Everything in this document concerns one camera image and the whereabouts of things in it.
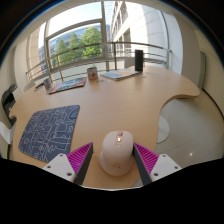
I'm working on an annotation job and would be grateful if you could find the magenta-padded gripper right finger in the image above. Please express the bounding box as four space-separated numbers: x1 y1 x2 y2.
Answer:
132 142 183 186

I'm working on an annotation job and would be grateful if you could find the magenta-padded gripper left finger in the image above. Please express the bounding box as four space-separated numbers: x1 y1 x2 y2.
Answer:
42 142 94 186

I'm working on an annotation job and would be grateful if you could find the beige computer mouse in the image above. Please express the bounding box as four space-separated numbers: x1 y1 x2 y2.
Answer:
98 129 135 177

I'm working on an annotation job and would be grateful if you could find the dark blue patterned mouse pad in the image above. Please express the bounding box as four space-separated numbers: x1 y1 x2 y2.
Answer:
18 104 81 164

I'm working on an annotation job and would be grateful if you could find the white chair with wooden legs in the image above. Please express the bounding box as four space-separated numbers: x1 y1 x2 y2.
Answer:
0 121 16 146

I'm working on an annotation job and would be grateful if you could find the red and blue magazine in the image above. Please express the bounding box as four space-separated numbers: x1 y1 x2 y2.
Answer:
48 77 88 95

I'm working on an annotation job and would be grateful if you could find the printed mug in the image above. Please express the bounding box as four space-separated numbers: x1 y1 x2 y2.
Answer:
86 66 99 81
43 78 54 93

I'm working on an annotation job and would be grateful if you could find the black upright box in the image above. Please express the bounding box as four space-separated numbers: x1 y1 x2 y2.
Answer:
134 49 144 72

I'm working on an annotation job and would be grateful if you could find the metal balcony railing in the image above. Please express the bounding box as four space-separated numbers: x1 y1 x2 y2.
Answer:
25 41 173 83

